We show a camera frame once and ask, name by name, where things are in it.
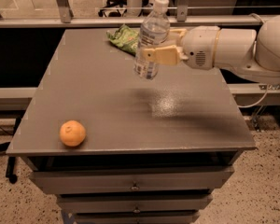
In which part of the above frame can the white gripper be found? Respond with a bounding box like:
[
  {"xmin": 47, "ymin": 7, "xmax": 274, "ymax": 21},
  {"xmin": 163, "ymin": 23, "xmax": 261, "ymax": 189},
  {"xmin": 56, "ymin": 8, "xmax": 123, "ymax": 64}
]
[{"xmin": 142, "ymin": 26, "xmax": 220, "ymax": 70}]

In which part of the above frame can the clear plastic water bottle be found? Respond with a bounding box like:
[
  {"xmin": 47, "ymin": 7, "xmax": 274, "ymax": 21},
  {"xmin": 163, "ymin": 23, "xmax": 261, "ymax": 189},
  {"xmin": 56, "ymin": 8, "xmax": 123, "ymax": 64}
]
[{"xmin": 134, "ymin": 0, "xmax": 170, "ymax": 79}]

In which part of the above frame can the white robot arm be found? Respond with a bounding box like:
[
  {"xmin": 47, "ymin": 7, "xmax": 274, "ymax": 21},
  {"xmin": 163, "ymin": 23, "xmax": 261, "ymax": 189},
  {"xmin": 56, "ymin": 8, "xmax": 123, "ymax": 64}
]
[{"xmin": 140, "ymin": 15, "xmax": 280, "ymax": 85}]

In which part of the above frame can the metal window railing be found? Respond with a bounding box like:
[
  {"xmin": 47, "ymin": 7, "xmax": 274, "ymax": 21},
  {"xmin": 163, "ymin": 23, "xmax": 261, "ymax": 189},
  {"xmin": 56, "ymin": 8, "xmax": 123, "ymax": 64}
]
[{"xmin": 0, "ymin": 0, "xmax": 280, "ymax": 29}]

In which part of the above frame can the green chip bag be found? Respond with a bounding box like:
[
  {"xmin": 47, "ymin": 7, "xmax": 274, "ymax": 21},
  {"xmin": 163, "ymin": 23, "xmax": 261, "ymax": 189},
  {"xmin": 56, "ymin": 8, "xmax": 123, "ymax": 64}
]
[{"xmin": 106, "ymin": 24, "xmax": 139, "ymax": 56}]

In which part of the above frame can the grey drawer cabinet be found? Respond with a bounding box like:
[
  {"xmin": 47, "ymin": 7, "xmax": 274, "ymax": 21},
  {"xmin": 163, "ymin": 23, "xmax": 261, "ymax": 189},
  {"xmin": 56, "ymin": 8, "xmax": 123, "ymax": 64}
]
[{"xmin": 5, "ymin": 27, "xmax": 258, "ymax": 224}]

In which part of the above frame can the orange fruit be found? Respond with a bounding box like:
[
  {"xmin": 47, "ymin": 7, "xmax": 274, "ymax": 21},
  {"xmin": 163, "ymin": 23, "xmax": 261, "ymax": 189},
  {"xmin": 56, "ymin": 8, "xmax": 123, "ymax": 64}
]
[{"xmin": 59, "ymin": 120, "xmax": 86, "ymax": 147}]

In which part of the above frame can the middle grey drawer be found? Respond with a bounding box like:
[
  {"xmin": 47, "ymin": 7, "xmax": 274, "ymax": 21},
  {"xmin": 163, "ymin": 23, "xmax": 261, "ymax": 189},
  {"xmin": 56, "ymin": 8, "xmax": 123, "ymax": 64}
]
[{"xmin": 57, "ymin": 193, "xmax": 213, "ymax": 214}]

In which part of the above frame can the grey drawer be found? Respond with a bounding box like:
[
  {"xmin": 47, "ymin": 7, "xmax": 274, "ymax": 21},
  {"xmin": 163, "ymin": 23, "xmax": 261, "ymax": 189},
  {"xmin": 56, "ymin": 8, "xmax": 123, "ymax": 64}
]
[
  {"xmin": 30, "ymin": 166, "xmax": 234, "ymax": 194},
  {"xmin": 74, "ymin": 211, "xmax": 200, "ymax": 224},
  {"xmin": 57, "ymin": 193, "xmax": 213, "ymax": 214}
]

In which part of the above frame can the top grey drawer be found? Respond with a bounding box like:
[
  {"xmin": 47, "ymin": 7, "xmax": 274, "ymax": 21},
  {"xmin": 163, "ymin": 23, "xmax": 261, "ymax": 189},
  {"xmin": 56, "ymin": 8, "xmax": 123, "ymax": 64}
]
[{"xmin": 30, "ymin": 166, "xmax": 234, "ymax": 194}]

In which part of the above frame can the bottom grey drawer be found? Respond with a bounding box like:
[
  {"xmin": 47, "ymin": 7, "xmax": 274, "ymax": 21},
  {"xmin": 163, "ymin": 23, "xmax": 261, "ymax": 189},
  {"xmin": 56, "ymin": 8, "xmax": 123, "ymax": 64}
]
[{"xmin": 74, "ymin": 211, "xmax": 200, "ymax": 224}]

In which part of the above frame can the black stand leg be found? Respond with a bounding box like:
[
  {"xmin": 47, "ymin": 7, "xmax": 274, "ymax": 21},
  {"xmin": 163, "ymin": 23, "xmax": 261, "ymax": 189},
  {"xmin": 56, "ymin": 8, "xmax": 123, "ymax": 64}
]
[{"xmin": 6, "ymin": 118, "xmax": 21, "ymax": 184}]

